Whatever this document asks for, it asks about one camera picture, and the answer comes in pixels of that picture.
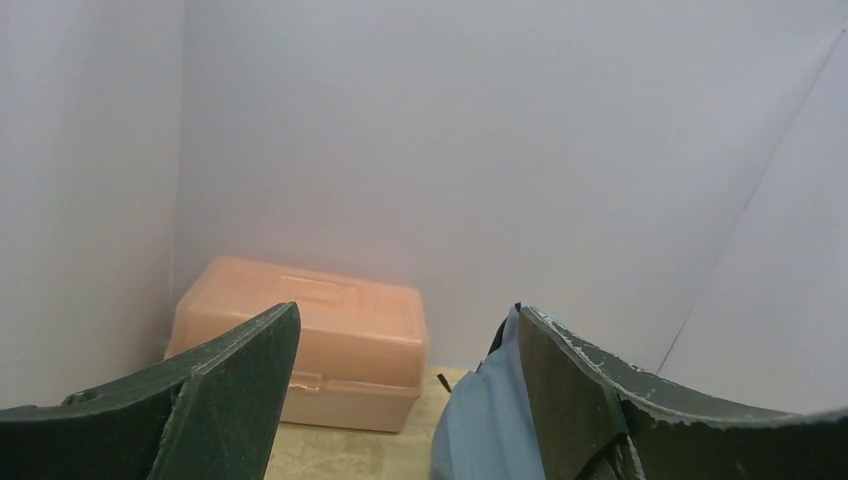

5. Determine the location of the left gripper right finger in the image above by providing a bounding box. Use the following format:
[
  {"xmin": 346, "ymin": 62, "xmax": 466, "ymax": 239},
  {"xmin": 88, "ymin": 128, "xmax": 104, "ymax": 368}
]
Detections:
[{"xmin": 517, "ymin": 307, "xmax": 847, "ymax": 479}]

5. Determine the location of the pink plastic storage box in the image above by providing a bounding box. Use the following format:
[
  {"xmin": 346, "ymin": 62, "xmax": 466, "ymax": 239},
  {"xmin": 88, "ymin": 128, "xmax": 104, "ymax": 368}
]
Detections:
[{"xmin": 165, "ymin": 256, "xmax": 429, "ymax": 433}]

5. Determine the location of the blue backpack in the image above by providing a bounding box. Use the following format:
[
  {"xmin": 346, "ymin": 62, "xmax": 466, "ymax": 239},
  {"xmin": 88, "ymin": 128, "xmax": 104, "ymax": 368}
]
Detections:
[{"xmin": 429, "ymin": 303, "xmax": 546, "ymax": 479}]

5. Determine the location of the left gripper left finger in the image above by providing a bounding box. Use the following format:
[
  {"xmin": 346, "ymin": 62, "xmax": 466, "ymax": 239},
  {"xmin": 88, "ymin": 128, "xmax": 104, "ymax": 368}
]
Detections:
[{"xmin": 1, "ymin": 303, "xmax": 301, "ymax": 479}]

